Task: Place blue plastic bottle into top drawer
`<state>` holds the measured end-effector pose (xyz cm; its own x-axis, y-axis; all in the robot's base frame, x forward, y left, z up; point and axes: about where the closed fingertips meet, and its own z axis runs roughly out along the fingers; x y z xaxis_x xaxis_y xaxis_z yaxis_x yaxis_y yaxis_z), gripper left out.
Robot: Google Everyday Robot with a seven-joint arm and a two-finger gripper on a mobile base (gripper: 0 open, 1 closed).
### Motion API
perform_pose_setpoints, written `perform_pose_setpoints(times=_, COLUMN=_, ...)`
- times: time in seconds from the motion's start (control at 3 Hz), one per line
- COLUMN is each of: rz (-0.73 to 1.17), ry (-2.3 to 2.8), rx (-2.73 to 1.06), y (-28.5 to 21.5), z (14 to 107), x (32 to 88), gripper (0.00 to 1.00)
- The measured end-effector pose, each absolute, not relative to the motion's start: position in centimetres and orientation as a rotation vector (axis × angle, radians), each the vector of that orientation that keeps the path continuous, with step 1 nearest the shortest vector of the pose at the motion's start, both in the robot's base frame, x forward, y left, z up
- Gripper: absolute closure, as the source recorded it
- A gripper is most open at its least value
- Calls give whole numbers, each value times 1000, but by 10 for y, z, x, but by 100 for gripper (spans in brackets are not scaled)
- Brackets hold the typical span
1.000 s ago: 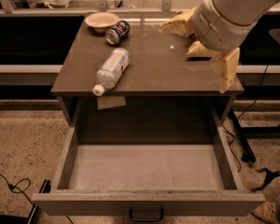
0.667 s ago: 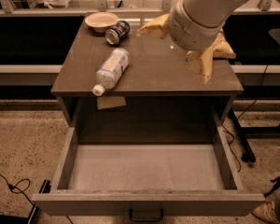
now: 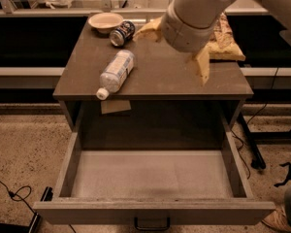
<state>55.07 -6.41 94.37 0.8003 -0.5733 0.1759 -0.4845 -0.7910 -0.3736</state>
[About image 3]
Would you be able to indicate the grey cabinet with top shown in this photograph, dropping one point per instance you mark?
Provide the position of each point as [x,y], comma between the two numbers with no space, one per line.
[171,109]

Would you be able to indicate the clear plastic water bottle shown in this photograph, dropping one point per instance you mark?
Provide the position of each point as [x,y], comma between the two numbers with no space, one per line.
[115,74]

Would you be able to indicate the person's tan shoe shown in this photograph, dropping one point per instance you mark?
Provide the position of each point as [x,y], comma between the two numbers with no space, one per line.
[277,221]

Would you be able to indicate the black drawer handle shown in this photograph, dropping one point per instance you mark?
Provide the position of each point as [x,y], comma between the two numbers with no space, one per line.
[151,228]

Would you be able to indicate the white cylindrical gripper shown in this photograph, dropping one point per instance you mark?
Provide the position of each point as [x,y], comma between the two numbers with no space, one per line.
[181,35]

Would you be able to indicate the yellow chip bag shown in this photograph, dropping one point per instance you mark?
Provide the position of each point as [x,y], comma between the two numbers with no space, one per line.
[222,45]

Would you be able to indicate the paper tag under tabletop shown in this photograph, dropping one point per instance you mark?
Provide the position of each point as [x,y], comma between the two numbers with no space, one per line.
[114,106]

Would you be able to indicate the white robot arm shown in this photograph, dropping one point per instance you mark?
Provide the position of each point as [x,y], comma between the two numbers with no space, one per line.
[279,9]

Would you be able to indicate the white paper bowl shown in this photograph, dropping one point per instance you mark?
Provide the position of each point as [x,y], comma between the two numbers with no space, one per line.
[105,23]

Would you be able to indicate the blue soda can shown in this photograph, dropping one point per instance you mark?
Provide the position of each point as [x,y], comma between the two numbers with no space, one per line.
[123,33]

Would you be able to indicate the black stand leg right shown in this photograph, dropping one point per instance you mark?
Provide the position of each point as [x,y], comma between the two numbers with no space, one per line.
[257,161]

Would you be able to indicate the open grey top drawer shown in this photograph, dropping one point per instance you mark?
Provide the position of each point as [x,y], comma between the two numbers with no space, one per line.
[190,187]

